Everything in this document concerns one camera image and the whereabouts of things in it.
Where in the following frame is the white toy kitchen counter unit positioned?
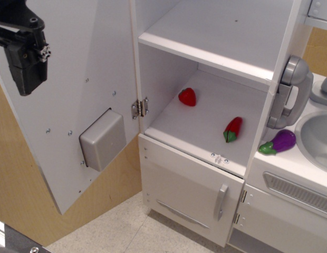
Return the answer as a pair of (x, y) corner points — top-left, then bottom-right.
(226, 72), (327, 253)

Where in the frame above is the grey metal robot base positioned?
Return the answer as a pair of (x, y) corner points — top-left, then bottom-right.
(0, 221), (50, 253)

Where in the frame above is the red toy strawberry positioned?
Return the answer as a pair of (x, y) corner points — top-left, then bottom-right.
(178, 87), (196, 106)

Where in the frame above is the grey ice dispenser housing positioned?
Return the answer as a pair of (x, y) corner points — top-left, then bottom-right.
(79, 109), (127, 172)

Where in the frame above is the grey lower door handle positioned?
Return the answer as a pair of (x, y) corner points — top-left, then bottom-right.
(213, 184), (228, 221)

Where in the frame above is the grey toy sink basin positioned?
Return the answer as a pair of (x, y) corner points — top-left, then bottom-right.
(295, 111), (327, 172)

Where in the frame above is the white fridge door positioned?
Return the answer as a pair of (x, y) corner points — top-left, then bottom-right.
(0, 1), (139, 214)

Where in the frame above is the silver door hinge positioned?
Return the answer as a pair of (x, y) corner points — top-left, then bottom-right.
(131, 97), (149, 120)

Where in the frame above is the grey toy telephone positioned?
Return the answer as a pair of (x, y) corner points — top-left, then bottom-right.
(267, 55), (314, 129)

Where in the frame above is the grey oven vent panel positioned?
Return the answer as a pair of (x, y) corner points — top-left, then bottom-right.
(263, 172), (327, 214)

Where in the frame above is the silver lower cabinet hinge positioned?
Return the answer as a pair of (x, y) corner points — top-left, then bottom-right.
(241, 190), (247, 203)

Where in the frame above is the grey toy faucet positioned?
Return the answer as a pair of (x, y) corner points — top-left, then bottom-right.
(310, 77), (327, 106)

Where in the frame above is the red toy chili pepper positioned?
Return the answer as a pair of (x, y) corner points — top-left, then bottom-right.
(223, 116), (243, 143)

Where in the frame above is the white lower freezer door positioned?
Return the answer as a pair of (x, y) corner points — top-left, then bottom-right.
(138, 134), (244, 247)

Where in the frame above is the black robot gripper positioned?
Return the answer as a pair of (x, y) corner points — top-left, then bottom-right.
(0, 1), (51, 96)

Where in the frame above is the purple toy eggplant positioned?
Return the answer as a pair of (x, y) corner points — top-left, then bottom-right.
(258, 129), (296, 155)

